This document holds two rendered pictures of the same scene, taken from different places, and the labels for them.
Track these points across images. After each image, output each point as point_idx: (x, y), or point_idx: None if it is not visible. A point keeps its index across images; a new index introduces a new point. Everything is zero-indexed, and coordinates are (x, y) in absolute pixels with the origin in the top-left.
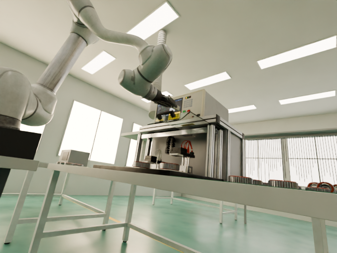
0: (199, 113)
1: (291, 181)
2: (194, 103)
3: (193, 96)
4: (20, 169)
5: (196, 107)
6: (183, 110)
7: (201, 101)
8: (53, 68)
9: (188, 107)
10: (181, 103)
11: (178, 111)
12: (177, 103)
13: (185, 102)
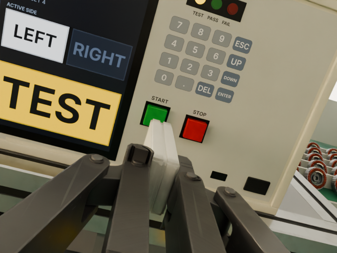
0: (267, 175)
1: None
2: (253, 90)
3: (267, 27)
4: None
5: (262, 130)
6: (148, 100)
7: (311, 105)
8: None
9: (201, 99)
10: (144, 29)
11: (105, 85)
12: (97, 2)
13: (184, 41)
